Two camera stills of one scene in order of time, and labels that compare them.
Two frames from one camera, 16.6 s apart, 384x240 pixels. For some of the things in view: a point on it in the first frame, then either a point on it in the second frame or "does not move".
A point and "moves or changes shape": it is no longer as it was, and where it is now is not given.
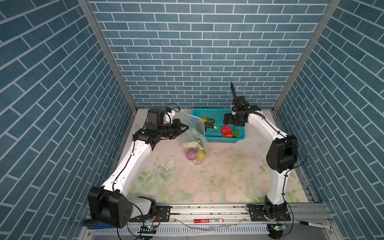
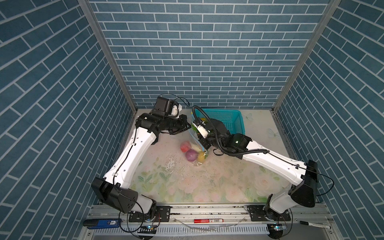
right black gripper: [227, 119] → [204, 143]
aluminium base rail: [295, 221] does not move
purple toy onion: [191, 153] does not move
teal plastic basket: [214, 135] does not move
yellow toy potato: [201, 154] does not move
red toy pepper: [226, 129] moves or changes shape
